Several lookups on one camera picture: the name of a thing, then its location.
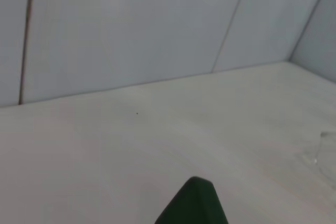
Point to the clear white glasses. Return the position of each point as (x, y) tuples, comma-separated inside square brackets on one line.
[(316, 160)]

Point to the green glasses case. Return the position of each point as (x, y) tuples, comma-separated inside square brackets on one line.
[(194, 203)]

